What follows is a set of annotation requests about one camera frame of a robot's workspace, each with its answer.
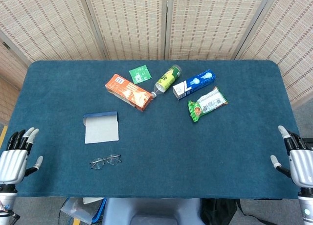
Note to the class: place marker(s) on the blue plastic item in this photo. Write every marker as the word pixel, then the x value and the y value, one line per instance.
pixel 100 210

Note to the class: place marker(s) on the green tea sachet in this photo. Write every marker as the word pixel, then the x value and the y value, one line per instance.
pixel 140 74

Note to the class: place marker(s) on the metal screen hinge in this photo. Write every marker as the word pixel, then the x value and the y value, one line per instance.
pixel 6 45

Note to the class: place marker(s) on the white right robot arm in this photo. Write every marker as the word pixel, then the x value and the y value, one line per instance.
pixel 305 208

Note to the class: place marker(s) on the blue white toothpaste box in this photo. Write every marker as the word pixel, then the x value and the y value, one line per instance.
pixel 193 83

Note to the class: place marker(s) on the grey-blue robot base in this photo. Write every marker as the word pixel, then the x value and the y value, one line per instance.
pixel 151 208

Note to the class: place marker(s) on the white notepad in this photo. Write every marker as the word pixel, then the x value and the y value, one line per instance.
pixel 91 200

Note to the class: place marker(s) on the teal tablecloth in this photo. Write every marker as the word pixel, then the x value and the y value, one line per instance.
pixel 171 149

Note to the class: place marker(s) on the orange cardboard carton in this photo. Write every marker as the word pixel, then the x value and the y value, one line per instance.
pixel 127 90

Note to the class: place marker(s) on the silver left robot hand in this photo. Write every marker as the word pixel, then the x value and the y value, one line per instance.
pixel 12 161

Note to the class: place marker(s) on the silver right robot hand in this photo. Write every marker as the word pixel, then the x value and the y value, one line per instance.
pixel 302 164

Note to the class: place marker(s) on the wire-frame eyeglasses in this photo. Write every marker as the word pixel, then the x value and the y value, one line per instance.
pixel 97 163

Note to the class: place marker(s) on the plastic bottle yellow-green label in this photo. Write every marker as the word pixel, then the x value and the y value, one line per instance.
pixel 167 79

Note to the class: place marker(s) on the clear plastic bag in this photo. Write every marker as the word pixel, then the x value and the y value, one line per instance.
pixel 73 208

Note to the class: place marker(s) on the woven bamboo screen panel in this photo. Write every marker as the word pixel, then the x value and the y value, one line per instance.
pixel 49 22
pixel 293 39
pixel 129 22
pixel 7 68
pixel 210 22

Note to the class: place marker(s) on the black bag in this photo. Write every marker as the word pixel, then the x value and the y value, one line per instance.
pixel 215 210

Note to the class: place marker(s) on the green snack bag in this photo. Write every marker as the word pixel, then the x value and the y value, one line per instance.
pixel 207 104

